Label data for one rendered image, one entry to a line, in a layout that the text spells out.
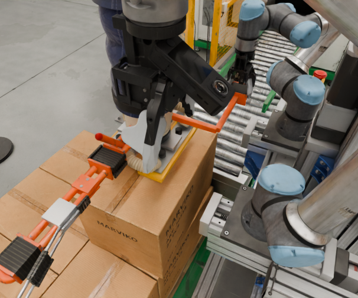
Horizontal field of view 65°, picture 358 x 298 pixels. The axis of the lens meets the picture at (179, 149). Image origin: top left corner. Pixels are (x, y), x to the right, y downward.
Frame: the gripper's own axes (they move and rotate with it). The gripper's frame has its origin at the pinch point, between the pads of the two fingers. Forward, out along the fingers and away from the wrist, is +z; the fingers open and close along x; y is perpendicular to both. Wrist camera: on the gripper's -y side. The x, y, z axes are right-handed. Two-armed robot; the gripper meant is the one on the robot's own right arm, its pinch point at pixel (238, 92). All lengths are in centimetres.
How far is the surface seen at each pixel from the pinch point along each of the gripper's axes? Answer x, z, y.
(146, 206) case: -16, 24, 51
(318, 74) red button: 30, 14, -58
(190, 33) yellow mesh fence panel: -59, 18, -84
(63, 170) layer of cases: -90, 64, 30
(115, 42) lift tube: -28, -32, 39
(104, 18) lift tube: -30, -38, 39
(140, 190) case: -22, 24, 46
